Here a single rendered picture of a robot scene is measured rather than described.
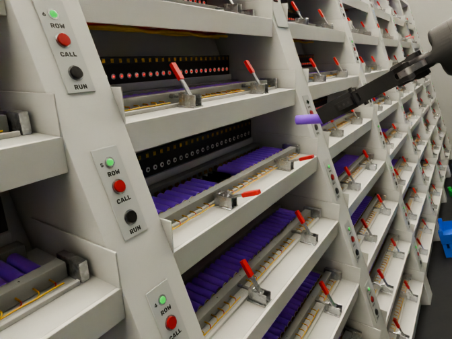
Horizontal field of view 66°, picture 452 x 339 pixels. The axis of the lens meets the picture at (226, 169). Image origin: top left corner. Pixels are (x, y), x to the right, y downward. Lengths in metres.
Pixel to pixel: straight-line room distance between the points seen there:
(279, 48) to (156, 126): 0.56
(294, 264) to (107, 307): 0.48
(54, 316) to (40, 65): 0.29
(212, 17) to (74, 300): 0.59
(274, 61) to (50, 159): 0.73
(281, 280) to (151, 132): 0.42
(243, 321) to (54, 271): 0.34
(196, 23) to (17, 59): 0.37
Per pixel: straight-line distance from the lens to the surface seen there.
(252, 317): 0.69
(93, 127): 0.48
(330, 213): 1.06
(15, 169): 0.44
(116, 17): 0.61
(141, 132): 0.54
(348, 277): 1.14
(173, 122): 0.59
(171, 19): 0.70
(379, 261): 1.57
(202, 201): 0.65
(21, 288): 0.49
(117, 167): 0.48
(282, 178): 0.82
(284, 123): 1.04
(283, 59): 1.02
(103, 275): 0.49
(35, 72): 0.48
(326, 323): 0.98
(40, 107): 0.48
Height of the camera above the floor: 1.04
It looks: 5 degrees down
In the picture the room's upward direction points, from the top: 19 degrees counter-clockwise
